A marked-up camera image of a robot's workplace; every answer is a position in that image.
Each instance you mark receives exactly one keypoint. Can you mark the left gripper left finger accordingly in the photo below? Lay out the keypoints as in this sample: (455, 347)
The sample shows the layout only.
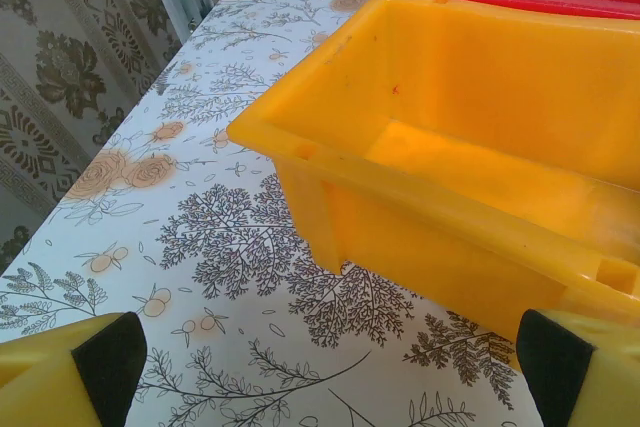
(60, 377)

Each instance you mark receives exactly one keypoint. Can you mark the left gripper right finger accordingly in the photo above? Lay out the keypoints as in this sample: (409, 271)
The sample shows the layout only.
(590, 377)

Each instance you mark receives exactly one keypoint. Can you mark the floral tablecloth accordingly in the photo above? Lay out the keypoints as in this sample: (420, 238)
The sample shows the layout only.
(200, 247)

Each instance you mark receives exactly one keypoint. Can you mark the yellow plastic bin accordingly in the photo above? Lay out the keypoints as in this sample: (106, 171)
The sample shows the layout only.
(450, 72)

